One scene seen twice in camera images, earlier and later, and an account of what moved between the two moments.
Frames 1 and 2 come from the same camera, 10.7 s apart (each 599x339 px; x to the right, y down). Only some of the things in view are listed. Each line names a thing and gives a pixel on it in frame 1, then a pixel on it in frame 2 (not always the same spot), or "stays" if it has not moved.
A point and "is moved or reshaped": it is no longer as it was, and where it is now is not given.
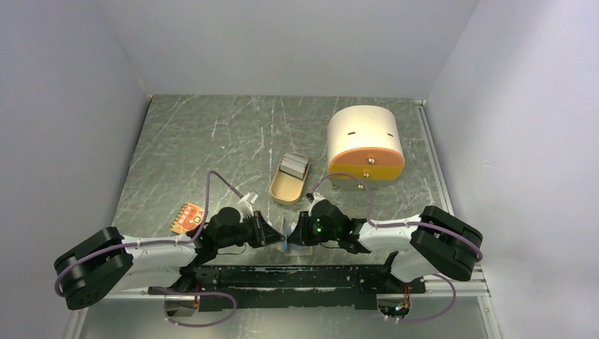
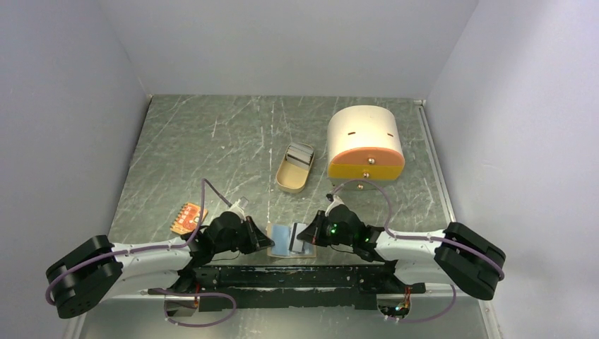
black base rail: x=291 y=287 stays
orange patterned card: x=189 y=216 stays
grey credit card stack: x=294 y=164 -> x=299 y=155
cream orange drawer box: x=364 y=140 stays
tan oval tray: x=286 y=188 is moved or reshaped
